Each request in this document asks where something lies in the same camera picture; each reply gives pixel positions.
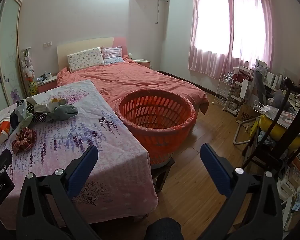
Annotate floral white pillow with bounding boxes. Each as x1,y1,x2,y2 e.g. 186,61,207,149
67,47,105,72

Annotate white shelf trolley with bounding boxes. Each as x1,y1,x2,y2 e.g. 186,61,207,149
227,66,255,117

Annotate orange white paper cup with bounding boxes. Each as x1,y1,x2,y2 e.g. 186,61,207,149
0,120,12,143

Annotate stuffed toys hanging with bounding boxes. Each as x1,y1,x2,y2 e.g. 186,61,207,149
21,47,38,95

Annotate person's dark trouser leg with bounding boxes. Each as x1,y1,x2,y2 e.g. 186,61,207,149
146,217,183,240

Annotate bed with pink duvet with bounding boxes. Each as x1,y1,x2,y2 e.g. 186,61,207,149
56,61,210,117

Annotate pink nightstand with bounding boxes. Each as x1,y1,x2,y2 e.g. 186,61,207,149
36,76,58,94
132,59,151,68

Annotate flower print wardrobe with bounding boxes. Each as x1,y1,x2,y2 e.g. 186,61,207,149
0,0,24,117

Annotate red plaid scrunchie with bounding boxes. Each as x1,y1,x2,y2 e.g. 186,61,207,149
11,127,38,153

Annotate white wire cart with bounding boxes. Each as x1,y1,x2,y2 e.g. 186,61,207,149
212,74,234,110

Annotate dark wooden stool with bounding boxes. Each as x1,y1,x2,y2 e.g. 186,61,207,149
150,157,175,193

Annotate pink striped pillow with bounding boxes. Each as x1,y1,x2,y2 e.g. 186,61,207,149
101,46,125,65

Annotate black white checkered headband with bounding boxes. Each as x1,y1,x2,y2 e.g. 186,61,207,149
31,112,49,123

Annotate white paper bag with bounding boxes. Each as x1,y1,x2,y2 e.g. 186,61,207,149
239,79,252,99

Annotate cluttered white storage shelf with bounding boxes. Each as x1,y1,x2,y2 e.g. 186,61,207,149
277,152,300,230

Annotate white plastic bag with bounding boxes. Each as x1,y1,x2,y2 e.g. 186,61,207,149
254,100,280,117

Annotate printed magazine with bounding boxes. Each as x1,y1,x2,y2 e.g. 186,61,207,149
272,110,300,127

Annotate green white sock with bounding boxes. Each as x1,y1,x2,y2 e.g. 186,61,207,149
10,104,35,128

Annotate dark wooden chair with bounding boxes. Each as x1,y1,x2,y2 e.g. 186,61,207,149
241,77,300,180

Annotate orange plastic laundry basket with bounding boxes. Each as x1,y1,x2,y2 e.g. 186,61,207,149
114,89,197,168

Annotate cluttered white desk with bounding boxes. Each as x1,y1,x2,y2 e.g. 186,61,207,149
262,69,300,110

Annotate white pipe cover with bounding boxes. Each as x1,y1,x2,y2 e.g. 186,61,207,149
155,0,169,25

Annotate beige pink headboard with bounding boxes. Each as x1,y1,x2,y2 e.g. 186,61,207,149
57,37,128,74

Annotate grey sock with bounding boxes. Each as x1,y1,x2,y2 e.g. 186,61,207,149
46,104,79,122

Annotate orange white wrapper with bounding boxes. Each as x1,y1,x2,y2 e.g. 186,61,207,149
49,97,68,108

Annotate pink curtain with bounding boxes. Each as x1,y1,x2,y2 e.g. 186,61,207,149
189,0,234,79
229,0,275,74

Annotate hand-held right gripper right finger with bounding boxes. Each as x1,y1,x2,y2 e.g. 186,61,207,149
199,143,283,240

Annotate yellow cushion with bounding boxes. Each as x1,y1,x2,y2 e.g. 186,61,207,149
259,115,300,150

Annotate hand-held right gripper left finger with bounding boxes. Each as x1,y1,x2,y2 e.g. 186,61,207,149
16,144,102,240

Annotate brown paper bag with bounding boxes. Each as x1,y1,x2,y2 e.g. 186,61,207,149
236,104,259,125

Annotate floral printed tablecloth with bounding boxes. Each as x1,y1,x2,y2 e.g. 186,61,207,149
0,79,158,224

